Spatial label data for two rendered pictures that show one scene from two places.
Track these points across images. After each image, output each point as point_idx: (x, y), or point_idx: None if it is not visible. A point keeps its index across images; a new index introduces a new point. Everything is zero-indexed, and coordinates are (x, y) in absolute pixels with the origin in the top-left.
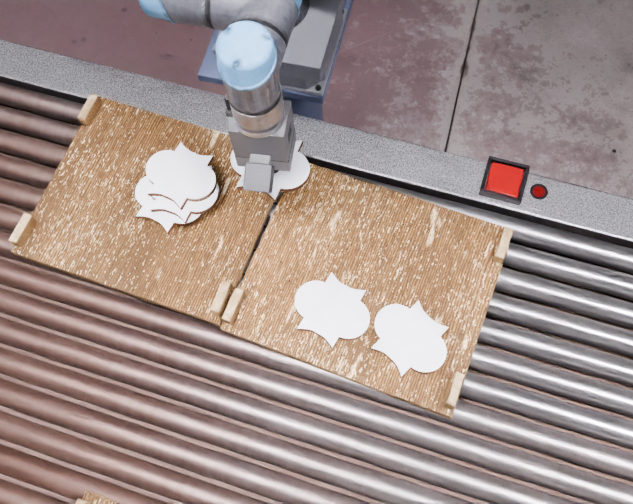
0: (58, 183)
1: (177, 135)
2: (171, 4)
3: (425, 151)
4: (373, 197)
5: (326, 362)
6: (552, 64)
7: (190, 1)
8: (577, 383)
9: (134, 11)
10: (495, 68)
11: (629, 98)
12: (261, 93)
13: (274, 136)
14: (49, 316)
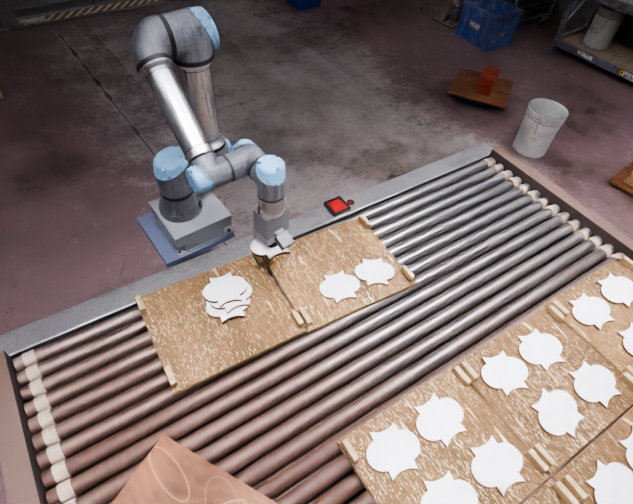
0: (161, 346)
1: (197, 283)
2: (214, 177)
3: (300, 217)
4: (304, 242)
5: (359, 304)
6: (251, 210)
7: (223, 170)
8: (431, 243)
9: (6, 330)
10: (231, 226)
11: (291, 202)
12: (284, 183)
13: (285, 211)
14: (227, 401)
